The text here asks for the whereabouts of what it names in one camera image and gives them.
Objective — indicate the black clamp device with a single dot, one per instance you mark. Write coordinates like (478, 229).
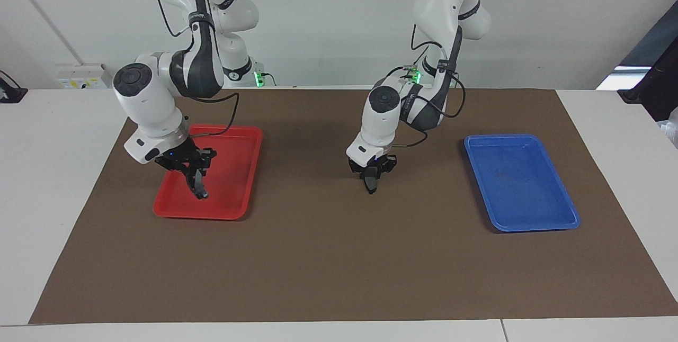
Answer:
(11, 93)

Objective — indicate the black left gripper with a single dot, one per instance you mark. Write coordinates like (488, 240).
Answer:
(373, 164)

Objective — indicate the red plastic tray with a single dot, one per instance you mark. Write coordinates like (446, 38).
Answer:
(233, 183)

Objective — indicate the white wall socket box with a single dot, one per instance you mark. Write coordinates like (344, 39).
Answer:
(79, 77)

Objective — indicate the brown table mat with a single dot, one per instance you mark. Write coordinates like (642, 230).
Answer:
(349, 257)

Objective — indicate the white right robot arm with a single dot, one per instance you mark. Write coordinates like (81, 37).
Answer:
(159, 93)

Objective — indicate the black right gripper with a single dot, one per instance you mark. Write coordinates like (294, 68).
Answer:
(183, 158)

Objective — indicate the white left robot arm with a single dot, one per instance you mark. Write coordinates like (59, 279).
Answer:
(424, 40)

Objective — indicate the clear plastic bag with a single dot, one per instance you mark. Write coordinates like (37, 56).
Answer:
(671, 127)

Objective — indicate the black monitor stand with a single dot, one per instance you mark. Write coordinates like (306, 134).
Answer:
(654, 88)

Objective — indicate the blue plastic tray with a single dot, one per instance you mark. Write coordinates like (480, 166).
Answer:
(522, 183)

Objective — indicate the short dark brake pad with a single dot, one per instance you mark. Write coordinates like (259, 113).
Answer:
(372, 186)

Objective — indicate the long curved brake pad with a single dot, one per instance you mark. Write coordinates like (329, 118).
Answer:
(200, 189)

